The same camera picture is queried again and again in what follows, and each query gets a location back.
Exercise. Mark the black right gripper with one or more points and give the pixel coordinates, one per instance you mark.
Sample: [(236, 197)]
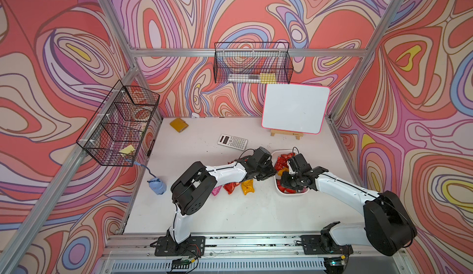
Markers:
[(284, 181)]

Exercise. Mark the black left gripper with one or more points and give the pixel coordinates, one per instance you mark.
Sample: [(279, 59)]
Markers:
[(271, 171)]

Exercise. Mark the white storage box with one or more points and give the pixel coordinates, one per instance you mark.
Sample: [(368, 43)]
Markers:
[(275, 155)]

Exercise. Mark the yellow tea bag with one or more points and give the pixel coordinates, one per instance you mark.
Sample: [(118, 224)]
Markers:
[(284, 170), (248, 187)]

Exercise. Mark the red tea bag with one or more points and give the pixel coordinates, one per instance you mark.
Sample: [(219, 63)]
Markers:
[(283, 189), (230, 187), (282, 161)]

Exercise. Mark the pink tea bag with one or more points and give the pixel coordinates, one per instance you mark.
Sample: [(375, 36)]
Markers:
[(216, 190)]

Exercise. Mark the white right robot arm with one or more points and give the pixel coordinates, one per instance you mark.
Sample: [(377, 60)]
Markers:
[(386, 226)]

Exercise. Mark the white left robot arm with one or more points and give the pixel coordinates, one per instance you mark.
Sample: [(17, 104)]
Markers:
[(192, 189)]

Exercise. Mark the yellow box in basket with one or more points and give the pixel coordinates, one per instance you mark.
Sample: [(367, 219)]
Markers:
[(268, 78)]

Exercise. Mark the white calculator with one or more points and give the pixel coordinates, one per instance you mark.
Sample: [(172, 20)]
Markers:
[(234, 142)]

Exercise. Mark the wooden easel stand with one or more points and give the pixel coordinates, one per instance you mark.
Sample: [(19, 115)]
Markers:
[(297, 135)]

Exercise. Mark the pink framed whiteboard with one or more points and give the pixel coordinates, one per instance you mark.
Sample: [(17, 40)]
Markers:
[(295, 107)]

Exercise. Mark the yellow sponge pad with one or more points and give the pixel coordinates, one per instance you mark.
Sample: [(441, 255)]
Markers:
[(178, 124)]

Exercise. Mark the blue cloth pouch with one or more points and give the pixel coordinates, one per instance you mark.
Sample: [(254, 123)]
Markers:
[(157, 186)]

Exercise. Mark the yellow sticky note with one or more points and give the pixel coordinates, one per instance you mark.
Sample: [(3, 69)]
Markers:
[(129, 150)]

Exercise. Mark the black wire basket back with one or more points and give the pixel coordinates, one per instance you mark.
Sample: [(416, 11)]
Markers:
[(243, 61)]

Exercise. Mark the black wire basket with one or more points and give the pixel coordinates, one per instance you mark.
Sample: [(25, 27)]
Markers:
[(243, 61), (124, 117)]

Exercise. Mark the black wire basket left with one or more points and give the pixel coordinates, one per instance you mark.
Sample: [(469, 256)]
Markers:
[(124, 117)]

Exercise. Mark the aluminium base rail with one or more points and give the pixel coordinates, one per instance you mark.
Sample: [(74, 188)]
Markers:
[(244, 253)]

